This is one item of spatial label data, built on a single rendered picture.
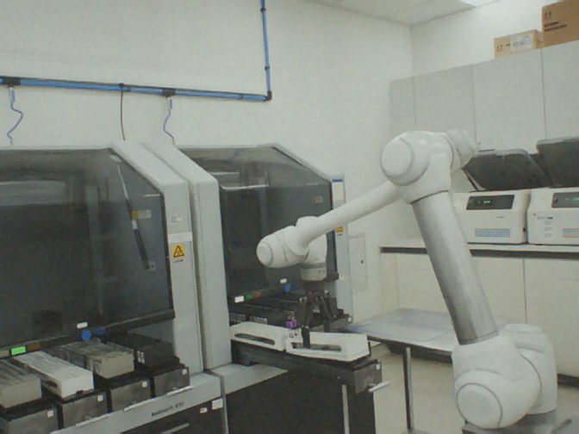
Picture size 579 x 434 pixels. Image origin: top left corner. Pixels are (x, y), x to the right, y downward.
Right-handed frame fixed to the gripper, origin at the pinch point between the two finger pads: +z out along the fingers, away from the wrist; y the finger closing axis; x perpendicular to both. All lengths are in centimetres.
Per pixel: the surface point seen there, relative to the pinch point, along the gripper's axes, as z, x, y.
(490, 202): -32, 55, 232
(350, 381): 9.7, -19.5, -6.7
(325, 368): 7.2, -9.2, -6.7
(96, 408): 10, 29, -67
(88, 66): -120, 144, -5
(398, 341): 5.2, -14.8, 25.6
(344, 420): 42, 15, 27
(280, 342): 2.5, 13.8, -4.8
